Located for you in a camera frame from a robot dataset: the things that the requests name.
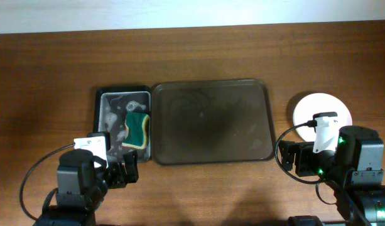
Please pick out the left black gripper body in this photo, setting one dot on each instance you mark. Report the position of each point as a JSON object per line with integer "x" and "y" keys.
{"x": 122, "y": 171}

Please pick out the pink plate with red stain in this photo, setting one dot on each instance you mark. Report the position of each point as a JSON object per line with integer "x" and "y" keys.
{"x": 317, "y": 103}

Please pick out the black small water tray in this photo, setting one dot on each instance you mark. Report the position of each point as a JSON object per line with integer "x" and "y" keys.
{"x": 111, "y": 106}

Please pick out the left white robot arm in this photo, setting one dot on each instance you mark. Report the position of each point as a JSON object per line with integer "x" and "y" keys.
{"x": 52, "y": 215}

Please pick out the large brown serving tray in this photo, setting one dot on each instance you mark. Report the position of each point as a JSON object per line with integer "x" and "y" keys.
{"x": 214, "y": 121}

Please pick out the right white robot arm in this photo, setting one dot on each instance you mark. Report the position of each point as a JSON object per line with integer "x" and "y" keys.
{"x": 362, "y": 205}

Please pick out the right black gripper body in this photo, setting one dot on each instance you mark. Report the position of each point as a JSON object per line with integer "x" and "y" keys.
{"x": 301, "y": 159}

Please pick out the green yellow sponge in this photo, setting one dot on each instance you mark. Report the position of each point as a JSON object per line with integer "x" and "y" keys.
{"x": 137, "y": 130}

